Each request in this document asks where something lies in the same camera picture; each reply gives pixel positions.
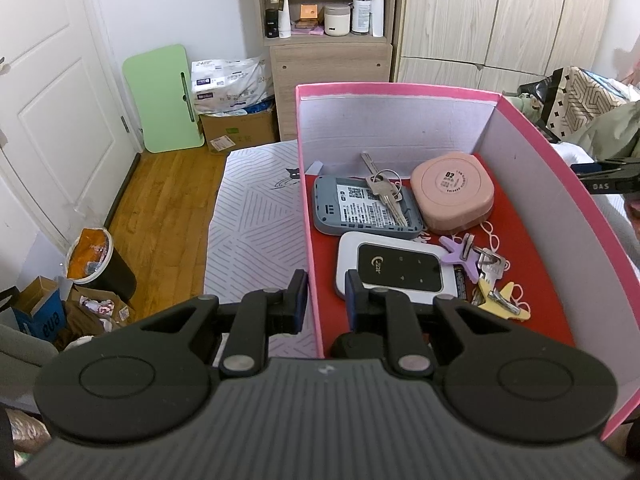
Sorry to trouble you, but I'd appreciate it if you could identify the black trash bin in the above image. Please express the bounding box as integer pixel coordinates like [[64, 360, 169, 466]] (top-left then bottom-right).
[[65, 227, 137, 303]]

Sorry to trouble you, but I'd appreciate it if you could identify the wooden wardrobe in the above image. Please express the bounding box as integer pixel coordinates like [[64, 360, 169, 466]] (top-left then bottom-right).
[[392, 0, 616, 96]]

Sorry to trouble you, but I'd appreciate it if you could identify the white tissue pack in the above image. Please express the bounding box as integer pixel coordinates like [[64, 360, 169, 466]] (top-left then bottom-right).
[[190, 56, 276, 113]]

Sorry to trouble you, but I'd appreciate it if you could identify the pink cardboard box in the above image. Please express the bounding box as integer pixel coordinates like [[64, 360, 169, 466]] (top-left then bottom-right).
[[295, 83, 640, 441]]

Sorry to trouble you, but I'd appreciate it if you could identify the pink rounded case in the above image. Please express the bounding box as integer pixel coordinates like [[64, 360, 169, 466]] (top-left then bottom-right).
[[410, 154, 496, 233]]

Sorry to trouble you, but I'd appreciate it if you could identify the silver key bunch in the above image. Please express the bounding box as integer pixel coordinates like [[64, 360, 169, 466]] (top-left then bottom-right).
[[467, 246, 507, 286]]

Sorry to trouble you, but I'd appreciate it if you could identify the wooden bookshelf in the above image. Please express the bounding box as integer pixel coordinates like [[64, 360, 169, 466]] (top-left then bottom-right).
[[252, 0, 401, 141]]

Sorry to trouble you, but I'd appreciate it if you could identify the colorful printed blanket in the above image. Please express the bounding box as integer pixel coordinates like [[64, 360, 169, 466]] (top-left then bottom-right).
[[7, 410, 51, 466]]

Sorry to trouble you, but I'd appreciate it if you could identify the purple star key cover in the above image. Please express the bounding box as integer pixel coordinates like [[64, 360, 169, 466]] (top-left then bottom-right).
[[441, 232, 488, 275]]

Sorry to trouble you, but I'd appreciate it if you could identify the white mobile router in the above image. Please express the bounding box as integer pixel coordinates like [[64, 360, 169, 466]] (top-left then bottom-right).
[[334, 231, 460, 303]]

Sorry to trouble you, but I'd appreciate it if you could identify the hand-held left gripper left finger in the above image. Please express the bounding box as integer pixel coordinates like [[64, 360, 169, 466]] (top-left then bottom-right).
[[141, 270, 308, 378]]

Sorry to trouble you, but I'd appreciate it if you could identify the yellow star key cover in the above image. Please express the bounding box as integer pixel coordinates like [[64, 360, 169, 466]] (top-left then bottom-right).
[[475, 282, 532, 322]]

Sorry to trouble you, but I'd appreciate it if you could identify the black cream patterned bag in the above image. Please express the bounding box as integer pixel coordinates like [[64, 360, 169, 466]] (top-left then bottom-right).
[[537, 66, 628, 141]]

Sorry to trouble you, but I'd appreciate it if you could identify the grey cushion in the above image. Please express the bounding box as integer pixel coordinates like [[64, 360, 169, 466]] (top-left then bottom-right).
[[0, 324, 58, 411]]

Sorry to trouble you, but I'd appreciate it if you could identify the white jar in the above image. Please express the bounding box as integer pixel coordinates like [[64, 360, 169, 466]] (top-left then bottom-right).
[[324, 4, 351, 37]]

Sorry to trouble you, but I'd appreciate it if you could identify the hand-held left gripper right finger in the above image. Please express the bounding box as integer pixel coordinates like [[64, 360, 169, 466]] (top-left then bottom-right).
[[346, 270, 521, 378]]

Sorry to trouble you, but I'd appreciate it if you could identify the green folding table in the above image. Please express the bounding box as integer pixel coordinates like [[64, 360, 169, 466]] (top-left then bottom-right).
[[122, 44, 206, 153]]

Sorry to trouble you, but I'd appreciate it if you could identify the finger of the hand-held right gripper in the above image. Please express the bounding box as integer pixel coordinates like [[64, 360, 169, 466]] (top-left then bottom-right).
[[570, 158, 640, 175]]

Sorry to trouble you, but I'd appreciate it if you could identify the grey router back cover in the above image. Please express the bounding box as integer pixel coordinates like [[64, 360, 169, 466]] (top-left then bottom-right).
[[312, 175, 426, 238]]

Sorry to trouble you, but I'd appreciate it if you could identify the spray can red cap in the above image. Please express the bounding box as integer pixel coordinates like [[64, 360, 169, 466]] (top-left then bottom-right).
[[351, 0, 372, 36]]

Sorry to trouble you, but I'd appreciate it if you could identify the brown paper bag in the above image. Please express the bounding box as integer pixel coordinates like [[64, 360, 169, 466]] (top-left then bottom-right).
[[65, 285, 136, 336]]

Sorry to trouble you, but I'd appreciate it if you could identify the white door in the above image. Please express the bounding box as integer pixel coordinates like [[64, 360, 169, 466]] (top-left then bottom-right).
[[0, 0, 141, 261]]

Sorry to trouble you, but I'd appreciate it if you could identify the black yellow battery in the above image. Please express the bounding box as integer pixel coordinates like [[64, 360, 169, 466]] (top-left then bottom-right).
[[456, 269, 475, 305]]

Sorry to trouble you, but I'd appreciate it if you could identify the brown cardboard box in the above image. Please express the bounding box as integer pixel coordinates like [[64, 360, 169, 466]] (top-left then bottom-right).
[[200, 105, 280, 153]]

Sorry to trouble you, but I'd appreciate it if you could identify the red patterned box liner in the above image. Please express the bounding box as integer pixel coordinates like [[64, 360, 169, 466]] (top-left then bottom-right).
[[306, 172, 578, 361]]

